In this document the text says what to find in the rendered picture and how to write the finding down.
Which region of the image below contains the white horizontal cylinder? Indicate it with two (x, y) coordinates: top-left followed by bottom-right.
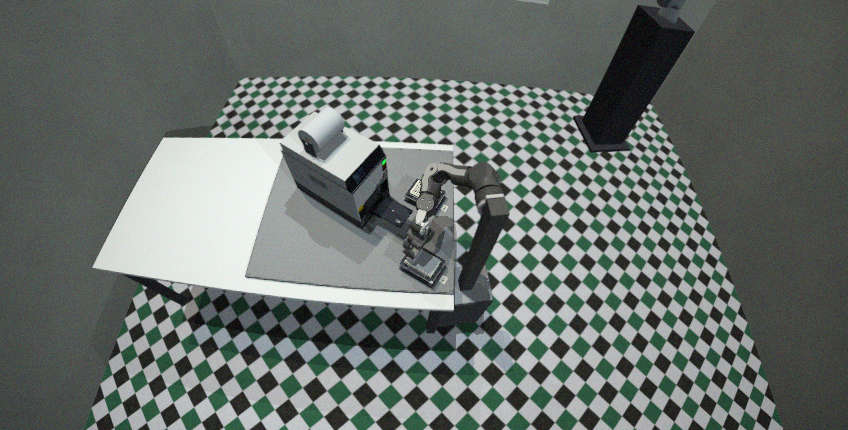
(298, 107), (345, 153)

